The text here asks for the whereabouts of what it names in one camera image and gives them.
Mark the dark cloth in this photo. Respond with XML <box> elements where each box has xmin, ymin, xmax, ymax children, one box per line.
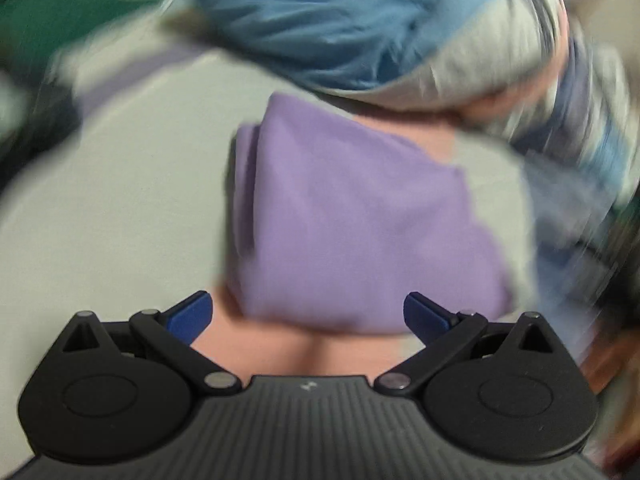
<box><xmin>0</xmin><ymin>72</ymin><xmax>83</xmax><ymax>186</ymax></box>

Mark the purple sweatshirt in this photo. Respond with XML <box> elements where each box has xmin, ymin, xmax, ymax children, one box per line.
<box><xmin>220</xmin><ymin>91</ymin><xmax>516</xmax><ymax>336</ymax></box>

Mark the green cloth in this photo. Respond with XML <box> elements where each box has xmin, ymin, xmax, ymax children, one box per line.
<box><xmin>0</xmin><ymin>0</ymin><xmax>166</xmax><ymax>61</ymax></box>

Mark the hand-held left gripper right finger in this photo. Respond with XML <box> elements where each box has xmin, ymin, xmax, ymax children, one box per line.
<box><xmin>374</xmin><ymin>291</ymin><xmax>564</xmax><ymax>395</ymax></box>

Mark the striped duvet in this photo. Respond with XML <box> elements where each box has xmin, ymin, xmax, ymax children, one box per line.
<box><xmin>182</xmin><ymin>0</ymin><xmax>640</xmax><ymax>213</ymax></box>

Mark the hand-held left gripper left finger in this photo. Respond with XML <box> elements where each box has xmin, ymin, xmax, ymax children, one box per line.
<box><xmin>60</xmin><ymin>290</ymin><xmax>244</xmax><ymax>395</ymax></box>

